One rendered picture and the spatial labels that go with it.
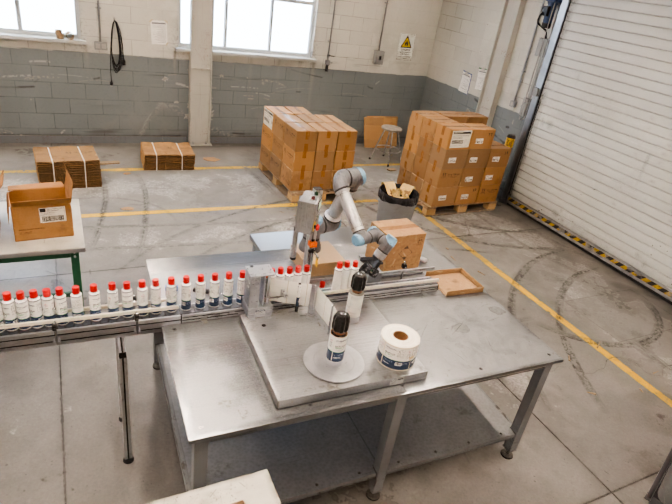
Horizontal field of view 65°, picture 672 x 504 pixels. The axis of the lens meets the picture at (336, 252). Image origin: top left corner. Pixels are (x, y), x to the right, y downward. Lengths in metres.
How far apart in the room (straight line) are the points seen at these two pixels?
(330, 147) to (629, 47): 3.46
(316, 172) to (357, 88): 2.85
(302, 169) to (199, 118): 2.33
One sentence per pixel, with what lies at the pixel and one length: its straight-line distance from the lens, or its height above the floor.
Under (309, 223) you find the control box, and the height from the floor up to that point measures 1.35.
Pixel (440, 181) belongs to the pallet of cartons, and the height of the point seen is 0.49.
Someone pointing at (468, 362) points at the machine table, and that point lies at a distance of 3.02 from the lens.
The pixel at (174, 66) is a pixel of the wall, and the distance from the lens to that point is 8.09.
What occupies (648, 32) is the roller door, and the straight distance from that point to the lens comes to 6.84.
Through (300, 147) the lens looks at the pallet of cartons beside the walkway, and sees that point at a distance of 6.37.
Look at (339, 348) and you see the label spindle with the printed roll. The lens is 2.58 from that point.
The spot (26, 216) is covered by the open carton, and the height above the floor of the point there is 0.95.
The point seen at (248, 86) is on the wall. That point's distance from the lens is 8.39.
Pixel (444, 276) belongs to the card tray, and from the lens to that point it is 3.76.
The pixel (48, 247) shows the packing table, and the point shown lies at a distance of 3.84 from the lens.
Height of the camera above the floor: 2.59
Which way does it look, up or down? 28 degrees down
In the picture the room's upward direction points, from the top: 9 degrees clockwise
